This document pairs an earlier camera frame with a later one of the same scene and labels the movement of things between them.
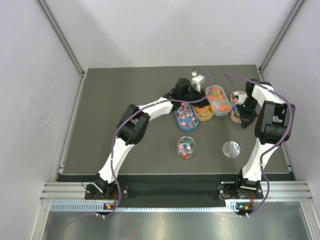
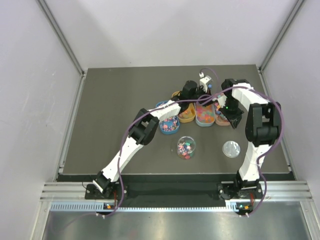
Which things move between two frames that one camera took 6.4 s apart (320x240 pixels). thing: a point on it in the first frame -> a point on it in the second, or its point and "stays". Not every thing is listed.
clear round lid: [231, 149] stays
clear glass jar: [186, 146] stays
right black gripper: [246, 119] -> [234, 119]
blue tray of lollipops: [186, 118] -> [169, 125]
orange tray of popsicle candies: [204, 113] -> [188, 114]
